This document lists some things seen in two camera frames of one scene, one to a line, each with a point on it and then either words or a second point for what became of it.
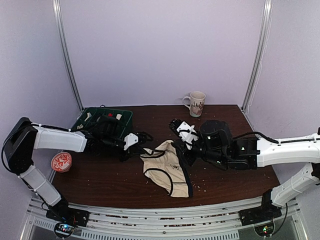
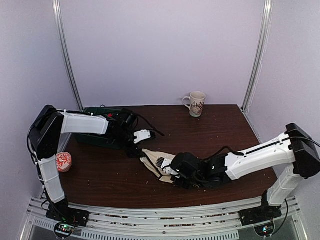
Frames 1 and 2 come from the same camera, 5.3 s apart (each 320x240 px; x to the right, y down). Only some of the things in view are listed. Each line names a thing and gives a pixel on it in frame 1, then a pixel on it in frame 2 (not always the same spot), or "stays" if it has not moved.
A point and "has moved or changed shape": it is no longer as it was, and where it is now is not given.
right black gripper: [181, 146] -> [181, 185]
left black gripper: [125, 155] -> [133, 151]
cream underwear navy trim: [164, 166] has moved or changed shape
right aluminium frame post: [256, 65] stays
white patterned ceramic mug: [197, 101] stays
